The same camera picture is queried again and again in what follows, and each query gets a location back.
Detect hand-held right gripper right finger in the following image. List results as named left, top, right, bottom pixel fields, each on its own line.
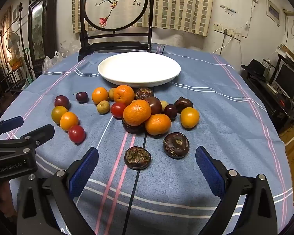
left=195, top=146, right=278, bottom=235

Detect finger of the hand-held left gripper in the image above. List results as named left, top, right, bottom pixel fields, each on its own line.
left=21, top=124, right=55, bottom=150
left=0, top=116, right=24, bottom=141

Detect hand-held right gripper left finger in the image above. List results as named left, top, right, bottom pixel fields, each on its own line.
left=16, top=147, right=100, bottom=235

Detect green-orange citrus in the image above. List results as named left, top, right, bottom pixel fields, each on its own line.
left=51, top=105, right=68, bottom=124

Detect small orange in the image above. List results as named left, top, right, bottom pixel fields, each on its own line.
left=91, top=87, right=109, bottom=105
left=60, top=112, right=79, bottom=131
left=180, top=107, right=200, bottom=129

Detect red tomato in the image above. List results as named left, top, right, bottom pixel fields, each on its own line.
left=68, top=125, right=86, bottom=144
left=110, top=102, right=127, bottom=118

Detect dark red plum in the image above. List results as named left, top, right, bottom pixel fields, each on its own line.
left=54, top=95, right=70, bottom=110

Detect dark water chestnut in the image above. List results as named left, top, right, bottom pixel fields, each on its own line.
left=135, top=87, right=154, bottom=100
left=163, top=132, right=190, bottom=159
left=124, top=146, right=152, bottom=170
left=122, top=118, right=146, bottom=134
left=174, top=97, right=194, bottom=114

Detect dark cherry with stem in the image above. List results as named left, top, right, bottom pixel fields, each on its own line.
left=73, top=92, right=89, bottom=104

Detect large orange mandarin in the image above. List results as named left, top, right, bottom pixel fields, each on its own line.
left=123, top=99, right=152, bottom=126
left=145, top=114, right=172, bottom=136
left=113, top=85, right=135, bottom=106

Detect white plate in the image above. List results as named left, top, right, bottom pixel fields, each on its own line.
left=97, top=52, right=181, bottom=88

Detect person's left hand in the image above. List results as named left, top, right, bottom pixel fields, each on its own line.
left=0, top=181, right=14, bottom=217

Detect blue striped tablecloth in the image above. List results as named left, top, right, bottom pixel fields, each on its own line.
left=0, top=43, right=294, bottom=235

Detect clear plastic bags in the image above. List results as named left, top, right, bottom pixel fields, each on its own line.
left=43, top=44, right=71, bottom=74

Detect standing fan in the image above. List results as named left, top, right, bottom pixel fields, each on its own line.
left=5, top=32, right=21, bottom=54

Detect dark brown tomato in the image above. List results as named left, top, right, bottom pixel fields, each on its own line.
left=144, top=96, right=162, bottom=115

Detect black coat stand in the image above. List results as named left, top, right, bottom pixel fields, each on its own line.
left=17, top=2, right=36, bottom=81

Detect black desk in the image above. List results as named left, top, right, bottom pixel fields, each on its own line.
left=242, top=71, right=294, bottom=133

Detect dark framed painting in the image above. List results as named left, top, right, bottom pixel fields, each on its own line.
left=27, top=0, right=60, bottom=61

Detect black hat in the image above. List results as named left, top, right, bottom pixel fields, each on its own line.
left=240, top=59, right=267, bottom=77

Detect black monitor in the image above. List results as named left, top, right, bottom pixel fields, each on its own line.
left=274, top=62, right=294, bottom=98

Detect round embroidered table screen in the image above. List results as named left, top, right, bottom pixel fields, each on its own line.
left=78, top=0, right=153, bottom=61

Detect brown cardboard sheet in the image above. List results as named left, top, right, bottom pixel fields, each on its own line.
left=275, top=43, right=294, bottom=61

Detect checked curtain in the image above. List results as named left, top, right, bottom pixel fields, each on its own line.
left=72, top=0, right=214, bottom=37

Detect white cable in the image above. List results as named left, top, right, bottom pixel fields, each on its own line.
left=212, top=35, right=233, bottom=54

